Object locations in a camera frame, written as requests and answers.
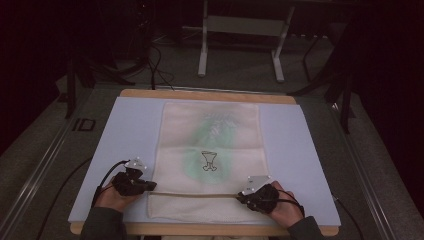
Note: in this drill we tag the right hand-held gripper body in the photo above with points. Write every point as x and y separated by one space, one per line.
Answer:
263 196

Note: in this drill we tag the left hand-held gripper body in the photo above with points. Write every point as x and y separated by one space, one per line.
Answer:
128 183

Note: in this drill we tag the white mesh laundry bag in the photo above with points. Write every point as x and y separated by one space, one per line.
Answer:
210 160

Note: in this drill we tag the person's left hand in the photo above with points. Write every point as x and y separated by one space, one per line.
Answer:
111 200

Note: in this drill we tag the person's right hand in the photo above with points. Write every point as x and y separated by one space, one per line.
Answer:
286 206

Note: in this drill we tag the green garment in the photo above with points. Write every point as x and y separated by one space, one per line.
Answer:
210 150

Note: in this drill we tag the pale blue board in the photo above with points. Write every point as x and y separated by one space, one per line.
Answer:
133 126

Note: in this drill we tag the wooden table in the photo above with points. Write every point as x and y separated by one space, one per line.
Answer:
206 96

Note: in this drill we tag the black stand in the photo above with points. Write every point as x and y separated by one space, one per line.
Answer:
336 86
86 76

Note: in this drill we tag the white metal stand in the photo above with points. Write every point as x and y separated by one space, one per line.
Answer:
246 25

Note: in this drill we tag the metal floor rail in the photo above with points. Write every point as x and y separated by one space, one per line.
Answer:
36 180
366 180

